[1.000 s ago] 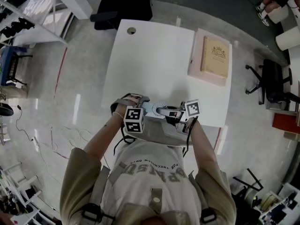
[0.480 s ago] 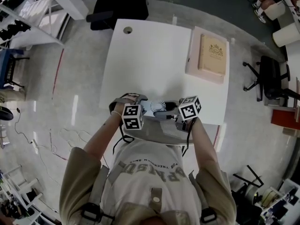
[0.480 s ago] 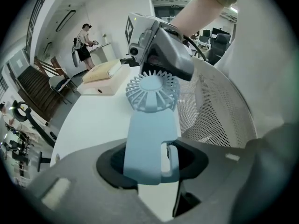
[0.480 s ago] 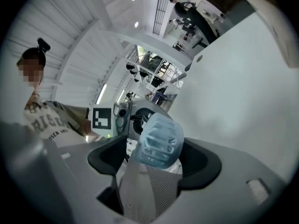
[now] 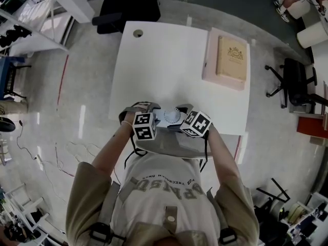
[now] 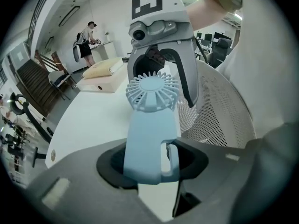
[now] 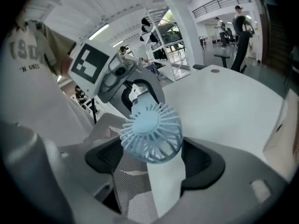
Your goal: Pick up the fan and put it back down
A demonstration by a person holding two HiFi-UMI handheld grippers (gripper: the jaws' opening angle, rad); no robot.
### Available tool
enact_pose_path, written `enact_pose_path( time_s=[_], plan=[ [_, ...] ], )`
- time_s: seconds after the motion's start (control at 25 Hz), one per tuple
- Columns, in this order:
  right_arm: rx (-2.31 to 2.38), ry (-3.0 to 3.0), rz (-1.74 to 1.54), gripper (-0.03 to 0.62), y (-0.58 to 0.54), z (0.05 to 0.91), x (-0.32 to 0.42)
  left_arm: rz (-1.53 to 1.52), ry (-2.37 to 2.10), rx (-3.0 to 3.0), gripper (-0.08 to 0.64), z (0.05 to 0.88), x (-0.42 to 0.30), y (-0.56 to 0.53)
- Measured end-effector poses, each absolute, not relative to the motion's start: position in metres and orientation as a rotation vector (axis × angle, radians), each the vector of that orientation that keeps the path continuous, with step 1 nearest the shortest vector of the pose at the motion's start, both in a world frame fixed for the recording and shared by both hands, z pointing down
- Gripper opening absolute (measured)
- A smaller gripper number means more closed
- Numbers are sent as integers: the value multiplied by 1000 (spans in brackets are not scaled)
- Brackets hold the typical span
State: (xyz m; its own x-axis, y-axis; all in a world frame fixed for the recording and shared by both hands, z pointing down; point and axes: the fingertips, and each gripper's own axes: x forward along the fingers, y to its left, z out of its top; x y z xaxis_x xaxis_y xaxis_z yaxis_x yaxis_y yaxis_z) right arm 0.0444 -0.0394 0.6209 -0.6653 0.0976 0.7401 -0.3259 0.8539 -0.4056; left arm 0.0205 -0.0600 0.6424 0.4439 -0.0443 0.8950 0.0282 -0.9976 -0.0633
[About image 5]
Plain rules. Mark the small white handheld fan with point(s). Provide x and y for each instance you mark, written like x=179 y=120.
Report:
x=171 y=115

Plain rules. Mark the person's white printed t-shirt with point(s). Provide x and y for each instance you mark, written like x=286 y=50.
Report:
x=159 y=199

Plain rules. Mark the white step stool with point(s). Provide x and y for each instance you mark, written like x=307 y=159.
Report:
x=23 y=209

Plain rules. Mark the white cylindrical bin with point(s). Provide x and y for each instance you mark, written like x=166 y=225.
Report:
x=299 y=9
x=314 y=36

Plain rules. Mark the black office chair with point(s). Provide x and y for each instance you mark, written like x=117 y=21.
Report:
x=128 y=9
x=297 y=83

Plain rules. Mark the red cabinet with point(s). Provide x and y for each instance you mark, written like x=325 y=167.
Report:
x=311 y=124

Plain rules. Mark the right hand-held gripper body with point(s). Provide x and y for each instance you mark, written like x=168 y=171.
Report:
x=197 y=124

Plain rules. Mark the person's right forearm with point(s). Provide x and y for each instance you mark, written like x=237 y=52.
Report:
x=225 y=160

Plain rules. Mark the tan book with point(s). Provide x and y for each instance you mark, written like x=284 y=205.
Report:
x=232 y=60

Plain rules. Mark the black folding chair frame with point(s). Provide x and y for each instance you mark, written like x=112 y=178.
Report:
x=271 y=209

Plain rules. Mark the white power strip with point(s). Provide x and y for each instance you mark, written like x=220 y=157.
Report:
x=39 y=159

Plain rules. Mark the blue side table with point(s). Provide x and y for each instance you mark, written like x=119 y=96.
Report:
x=2 y=78

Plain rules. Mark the flat pink box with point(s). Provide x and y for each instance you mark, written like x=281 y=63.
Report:
x=210 y=60

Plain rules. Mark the white mesh office chair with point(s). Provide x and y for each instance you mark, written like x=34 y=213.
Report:
x=169 y=145

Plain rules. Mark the white shelf unit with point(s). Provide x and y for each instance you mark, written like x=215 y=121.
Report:
x=33 y=42

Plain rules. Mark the grey harness with black buckles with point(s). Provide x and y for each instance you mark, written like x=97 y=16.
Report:
x=170 y=215

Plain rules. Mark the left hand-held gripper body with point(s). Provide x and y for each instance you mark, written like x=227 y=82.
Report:
x=144 y=127

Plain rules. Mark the person's beige overshirt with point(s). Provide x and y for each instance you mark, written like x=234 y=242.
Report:
x=87 y=201

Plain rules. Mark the person's left hand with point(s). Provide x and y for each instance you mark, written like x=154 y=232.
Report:
x=130 y=118

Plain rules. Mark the cluttered white table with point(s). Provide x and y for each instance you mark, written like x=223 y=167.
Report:
x=307 y=222

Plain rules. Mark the white square table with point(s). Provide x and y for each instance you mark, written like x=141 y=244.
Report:
x=159 y=73

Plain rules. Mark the black round object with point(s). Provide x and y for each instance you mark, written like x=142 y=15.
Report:
x=6 y=124

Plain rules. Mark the person's left forearm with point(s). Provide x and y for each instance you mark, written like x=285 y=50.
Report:
x=110 y=155

